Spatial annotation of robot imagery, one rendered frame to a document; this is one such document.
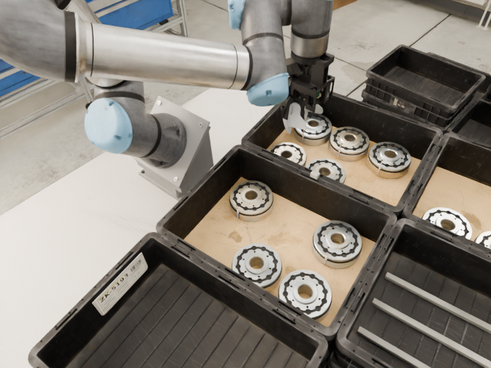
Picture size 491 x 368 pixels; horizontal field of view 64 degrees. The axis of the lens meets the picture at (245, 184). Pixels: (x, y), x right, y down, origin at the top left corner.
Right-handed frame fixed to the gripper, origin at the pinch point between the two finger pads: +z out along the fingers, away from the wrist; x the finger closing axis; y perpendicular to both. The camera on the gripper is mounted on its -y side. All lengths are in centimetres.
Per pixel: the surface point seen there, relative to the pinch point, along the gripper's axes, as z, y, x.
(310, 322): 2.0, 31.0, -37.4
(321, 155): 12.0, 5.6, 5.5
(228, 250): 12.1, 6.4, -31.9
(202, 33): 95, -185, 136
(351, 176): 12.0, 15.6, 3.9
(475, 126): 57, 27, 104
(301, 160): 9.2, 4.1, -1.8
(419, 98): 37, 6, 80
